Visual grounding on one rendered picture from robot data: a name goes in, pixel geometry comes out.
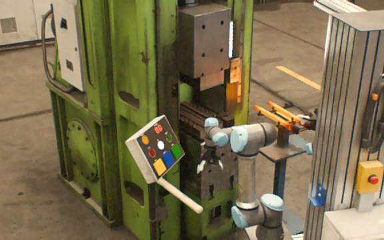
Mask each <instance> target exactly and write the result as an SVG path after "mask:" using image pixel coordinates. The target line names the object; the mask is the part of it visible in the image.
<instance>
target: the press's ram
mask: <svg viewBox="0 0 384 240"><path fill-rule="evenodd" d="M178 6H179V5H178ZM230 44H231V8H230V7H226V6H223V5H219V4H216V3H212V2H208V1H205V0H198V5H195V6H190V7H184V6H179V72H180V73H183V74H185V75H187V76H189V77H191V78H193V79H196V78H198V77H201V76H205V75H209V74H212V73H216V72H219V71H221V70H222V71H223V70H226V69H229V65H230Z"/></svg>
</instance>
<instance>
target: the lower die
mask: <svg viewBox="0 0 384 240"><path fill-rule="evenodd" d="M180 103H182V104H184V105H186V106H188V107H189V108H191V109H193V110H195V111H196V112H198V113H200V114H202V115H204V116H206V117H208V118H211V117H212V118H216V119H218V118H217V117H214V116H212V115H211V114H210V115H209V113H207V112H206V113H205V112H204V111H203V110H202V111H201V110H200V108H197V107H196V106H193V105H192V104H190V103H188V102H186V101H184V102H180ZM180 114H181V115H184V116H185V118H186V117H188V118H189V120H191V119H192V120H193V123H192V121H190V122H189V121H188V118H186V120H185V118H184V116H182V117H181V124H182V127H184V126H185V128H186V129H187V130H188V129H189V130H190V132H194V134H196V135H198V136H199V137H201V138H205V127H204V126H205V119H203V118H202V117H200V116H198V115H196V114H194V113H192V112H190V111H189V110H187V109H185V108H183V107H182V106H180ZM218 121H219V128H220V129H223V121H222V120H221V119H218ZM194 122H197V126H196V123H195V124H194ZM193 124H194V125H193Z"/></svg>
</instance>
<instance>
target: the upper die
mask: <svg viewBox="0 0 384 240"><path fill-rule="evenodd" d="M179 74H180V81H181V82H183V83H185V84H187V85H189V86H191V87H194V88H196V89H198V90H200V91H201V90H204V89H208V88H210V87H214V86H217V85H221V84H224V70H223V71H222V70H221V71H219V72H216V73H212V74H209V75H205V76H201V77H198V78H196V79H193V78H191V77H189V76H187V75H185V74H183V73H180V72H179Z"/></svg>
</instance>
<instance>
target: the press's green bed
mask: <svg viewBox="0 0 384 240"><path fill-rule="evenodd" d="M181 192H182V193H183V194H184V195H186V196H187V197H188V198H190V199H191V200H193V201H194V202H196V204H198V205H199V206H201V207H202V208H203V210H202V212H200V213H197V212H196V211H194V210H193V209H192V208H190V207H189V206H188V205H186V204H185V203H184V202H182V201H181V236H182V237H184V238H186V240H222V239H224V238H226V237H228V236H230V235H232V234H234V233H236V232H238V230H237V225H236V224H235V222H234V219H233V215H232V211H231V210H232V207H234V206H236V200H237V194H238V193H239V183H236V184H234V185H230V187H228V188H226V189H224V190H222V191H219V192H217V193H215V194H210V196H208V197H206V198H204V199H202V200H200V199H199V198H198V197H196V196H195V195H194V194H192V193H191V192H190V191H188V190H187V189H186V188H184V187H183V186H181Z"/></svg>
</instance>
